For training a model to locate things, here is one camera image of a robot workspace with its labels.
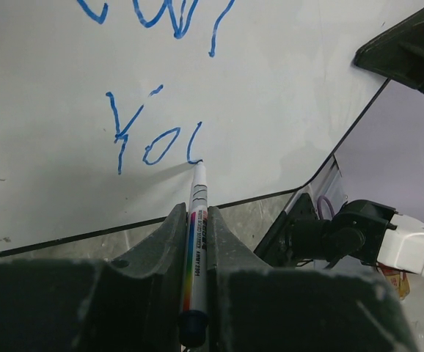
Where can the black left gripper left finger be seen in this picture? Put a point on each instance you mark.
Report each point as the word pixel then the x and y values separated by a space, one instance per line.
pixel 130 303

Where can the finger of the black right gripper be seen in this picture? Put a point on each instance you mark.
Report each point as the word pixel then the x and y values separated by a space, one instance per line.
pixel 397 53

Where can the red yellow box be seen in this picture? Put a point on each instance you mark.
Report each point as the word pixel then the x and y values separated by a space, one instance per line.
pixel 398 279

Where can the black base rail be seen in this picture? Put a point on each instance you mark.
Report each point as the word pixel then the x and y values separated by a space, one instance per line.
pixel 275 247

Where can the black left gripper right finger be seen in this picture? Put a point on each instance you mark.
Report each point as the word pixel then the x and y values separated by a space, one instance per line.
pixel 255 307

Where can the white whiteboard black frame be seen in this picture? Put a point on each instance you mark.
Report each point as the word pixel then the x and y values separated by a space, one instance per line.
pixel 106 105

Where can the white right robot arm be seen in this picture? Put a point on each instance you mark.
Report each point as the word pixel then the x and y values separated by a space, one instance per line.
pixel 374 234

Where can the white whiteboard marker pen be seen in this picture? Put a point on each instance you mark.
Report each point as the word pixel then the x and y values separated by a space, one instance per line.
pixel 193 317

